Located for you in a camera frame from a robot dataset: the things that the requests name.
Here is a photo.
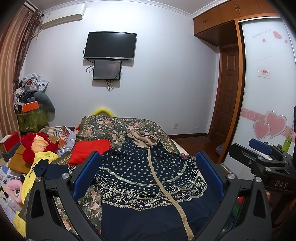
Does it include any navy patterned hooded garment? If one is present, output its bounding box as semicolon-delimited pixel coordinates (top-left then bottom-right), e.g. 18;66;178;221
33;129;223;241

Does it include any yellow garment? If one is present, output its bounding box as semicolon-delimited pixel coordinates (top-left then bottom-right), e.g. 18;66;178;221
13;152;58;237

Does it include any green bottle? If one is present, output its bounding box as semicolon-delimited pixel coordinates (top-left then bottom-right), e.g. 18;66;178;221
281;136;292;153

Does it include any white sliding door with hearts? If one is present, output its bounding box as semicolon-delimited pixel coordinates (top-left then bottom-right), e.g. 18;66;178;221
232;17;295;148

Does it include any green floral bed quilt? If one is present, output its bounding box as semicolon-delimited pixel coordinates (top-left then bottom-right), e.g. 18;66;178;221
53;114;186;235

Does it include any brown wooden door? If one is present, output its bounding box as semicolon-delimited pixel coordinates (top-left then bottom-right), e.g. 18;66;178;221
209;45;239;145

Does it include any wooden side table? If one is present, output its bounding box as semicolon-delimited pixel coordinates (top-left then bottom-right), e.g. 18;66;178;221
7;135;58;174

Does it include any red plush parrot toy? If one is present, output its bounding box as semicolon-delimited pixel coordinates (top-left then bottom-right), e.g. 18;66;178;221
20;132;58;164

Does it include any red folded garment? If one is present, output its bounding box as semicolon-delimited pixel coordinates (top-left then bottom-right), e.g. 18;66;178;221
68;139;111;166

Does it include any red box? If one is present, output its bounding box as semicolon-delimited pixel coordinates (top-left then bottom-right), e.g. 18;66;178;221
0;132;20;153

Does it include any striped light shirt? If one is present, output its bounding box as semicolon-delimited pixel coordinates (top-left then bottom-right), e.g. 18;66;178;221
57;128;78;157

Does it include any green patterned covered stand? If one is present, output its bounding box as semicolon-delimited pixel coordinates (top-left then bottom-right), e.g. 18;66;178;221
17;106;49;133

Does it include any orange box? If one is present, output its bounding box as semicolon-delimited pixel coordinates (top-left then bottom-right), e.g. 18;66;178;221
22;101;39;113

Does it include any grey neck pillow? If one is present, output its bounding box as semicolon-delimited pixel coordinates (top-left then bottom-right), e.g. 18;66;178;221
34;92;55;113

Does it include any yellow chair back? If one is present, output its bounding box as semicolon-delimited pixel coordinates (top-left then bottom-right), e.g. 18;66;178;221
92;108;115;117

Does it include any clutter pile of papers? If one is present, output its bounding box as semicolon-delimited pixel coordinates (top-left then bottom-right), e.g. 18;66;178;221
13;73;49;109

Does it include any brown wooden wardrobe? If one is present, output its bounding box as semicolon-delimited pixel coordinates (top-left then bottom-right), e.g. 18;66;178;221
193;0;278;47

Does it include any striped pink curtain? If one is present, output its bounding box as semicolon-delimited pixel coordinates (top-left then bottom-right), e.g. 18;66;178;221
1;6;43;136

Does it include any white air conditioner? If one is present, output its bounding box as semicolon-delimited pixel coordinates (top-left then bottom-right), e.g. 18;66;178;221
41;4;86;29

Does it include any small black wall monitor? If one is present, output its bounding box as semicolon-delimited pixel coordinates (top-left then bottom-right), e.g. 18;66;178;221
92;60;122;80

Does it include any black wall television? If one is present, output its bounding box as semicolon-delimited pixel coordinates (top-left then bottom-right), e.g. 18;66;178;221
84;31;137;60

